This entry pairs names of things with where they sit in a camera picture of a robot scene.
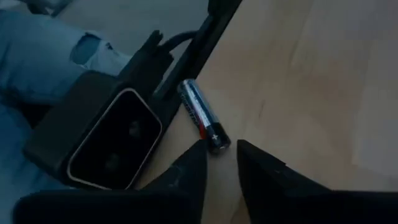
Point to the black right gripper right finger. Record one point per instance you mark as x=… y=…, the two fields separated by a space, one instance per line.
x=273 y=193

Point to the silver black red battery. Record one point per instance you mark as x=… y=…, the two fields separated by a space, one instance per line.
x=199 y=110

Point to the black table-level camera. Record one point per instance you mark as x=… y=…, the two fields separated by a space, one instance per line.
x=115 y=140

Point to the black aluminium table frame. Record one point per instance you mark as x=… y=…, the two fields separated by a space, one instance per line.
x=202 y=46

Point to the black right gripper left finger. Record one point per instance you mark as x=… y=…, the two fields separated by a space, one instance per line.
x=186 y=186

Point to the person's blue ripped jeans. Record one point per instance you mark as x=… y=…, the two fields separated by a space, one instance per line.
x=37 y=62

